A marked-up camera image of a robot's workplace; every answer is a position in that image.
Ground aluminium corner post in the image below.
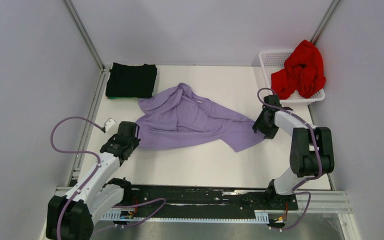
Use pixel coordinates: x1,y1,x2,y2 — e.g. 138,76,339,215
310,0,342,46
62,0,105,71

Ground red t shirt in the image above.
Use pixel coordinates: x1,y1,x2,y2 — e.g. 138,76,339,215
271,40,326,100

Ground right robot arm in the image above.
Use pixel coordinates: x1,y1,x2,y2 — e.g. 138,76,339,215
252,94,335,209

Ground left aluminium corner post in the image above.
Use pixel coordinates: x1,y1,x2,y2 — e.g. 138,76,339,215
62,0,105,71

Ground white slotted cable duct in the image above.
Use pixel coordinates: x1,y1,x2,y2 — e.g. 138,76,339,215
98,209,270,224

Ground right aluminium corner post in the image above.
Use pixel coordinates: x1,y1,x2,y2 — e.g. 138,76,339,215
310,0,342,46

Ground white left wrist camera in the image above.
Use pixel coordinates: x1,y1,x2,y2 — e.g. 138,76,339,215
104,118,118,135

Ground white plastic basket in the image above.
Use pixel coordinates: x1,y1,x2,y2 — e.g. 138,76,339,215
258,49,326,106

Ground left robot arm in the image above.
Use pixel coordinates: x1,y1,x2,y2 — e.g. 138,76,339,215
45,118,141,240

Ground folded green t shirt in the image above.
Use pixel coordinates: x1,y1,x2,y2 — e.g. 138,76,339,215
105,70,159,100

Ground aluminium frame rail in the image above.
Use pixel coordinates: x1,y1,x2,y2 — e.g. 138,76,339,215
45,183,360,240

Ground folded black t shirt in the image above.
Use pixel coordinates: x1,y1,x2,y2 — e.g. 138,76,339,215
105,62,158,99

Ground purple t shirt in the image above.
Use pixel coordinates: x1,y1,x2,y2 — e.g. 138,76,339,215
136,83,265,152

